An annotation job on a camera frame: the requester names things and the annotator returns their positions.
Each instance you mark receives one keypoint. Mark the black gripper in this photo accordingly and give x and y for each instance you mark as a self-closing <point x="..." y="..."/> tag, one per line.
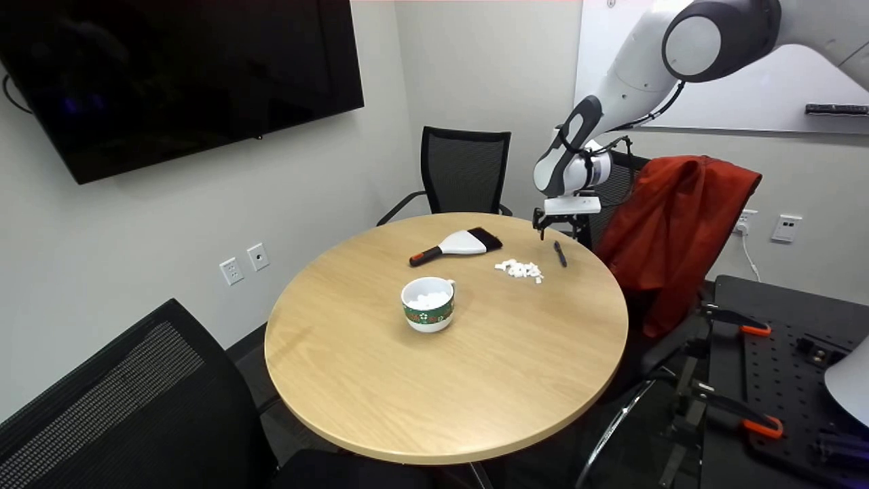
<point x="565" y="208"/>

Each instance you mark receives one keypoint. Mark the white green mug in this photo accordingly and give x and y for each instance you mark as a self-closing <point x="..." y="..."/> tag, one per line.
<point x="427" y="306"/>

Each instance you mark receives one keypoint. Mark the blue pen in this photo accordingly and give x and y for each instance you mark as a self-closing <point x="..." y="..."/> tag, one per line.
<point x="561" y="253"/>

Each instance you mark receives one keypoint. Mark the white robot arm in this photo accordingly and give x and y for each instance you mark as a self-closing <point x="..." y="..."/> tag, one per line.
<point x="674" y="44"/>

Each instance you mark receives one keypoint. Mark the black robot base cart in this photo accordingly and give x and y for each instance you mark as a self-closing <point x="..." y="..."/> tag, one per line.
<point x="784" y="377"/>

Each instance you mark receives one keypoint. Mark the chair with red jacket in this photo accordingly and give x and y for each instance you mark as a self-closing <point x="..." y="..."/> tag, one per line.
<point x="626" y="167"/>

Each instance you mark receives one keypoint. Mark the white paper scraps pile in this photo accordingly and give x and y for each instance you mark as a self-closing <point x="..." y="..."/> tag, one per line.
<point x="519" y="269"/>

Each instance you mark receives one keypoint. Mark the red jacket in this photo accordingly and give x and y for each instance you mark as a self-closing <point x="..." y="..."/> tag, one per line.
<point x="667" y="235"/>

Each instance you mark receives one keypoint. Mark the white black scraper brush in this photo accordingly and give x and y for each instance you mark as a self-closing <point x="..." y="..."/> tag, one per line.
<point x="459" y="243"/>

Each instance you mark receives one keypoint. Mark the black mesh office chair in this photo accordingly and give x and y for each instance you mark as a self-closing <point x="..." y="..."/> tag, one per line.
<point x="459" y="173"/>

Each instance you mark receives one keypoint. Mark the round wooden table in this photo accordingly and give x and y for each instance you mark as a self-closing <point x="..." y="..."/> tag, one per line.
<point x="519" y="362"/>

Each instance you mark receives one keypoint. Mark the black near office chair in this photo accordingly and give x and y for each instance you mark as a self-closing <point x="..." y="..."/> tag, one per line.
<point x="155" y="409"/>

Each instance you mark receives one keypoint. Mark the orange handled clamp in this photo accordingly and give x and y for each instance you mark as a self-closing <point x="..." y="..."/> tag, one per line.
<point x="746" y="324"/>
<point x="754" y="421"/>

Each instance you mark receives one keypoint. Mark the white outlet right wall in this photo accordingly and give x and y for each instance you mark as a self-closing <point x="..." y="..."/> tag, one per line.
<point x="785" y="230"/>

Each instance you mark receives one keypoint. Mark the wall whiteboard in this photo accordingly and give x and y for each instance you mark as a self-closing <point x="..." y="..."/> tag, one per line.
<point x="771" y="97"/>

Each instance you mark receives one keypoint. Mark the white wall outlet plate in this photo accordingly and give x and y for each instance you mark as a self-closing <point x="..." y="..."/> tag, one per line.
<point x="260" y="256"/>

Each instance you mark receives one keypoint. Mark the white wall data plate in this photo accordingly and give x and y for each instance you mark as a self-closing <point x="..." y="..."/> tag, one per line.
<point x="232" y="272"/>

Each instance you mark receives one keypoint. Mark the black wall television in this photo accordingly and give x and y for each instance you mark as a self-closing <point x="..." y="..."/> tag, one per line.
<point x="120" y="86"/>

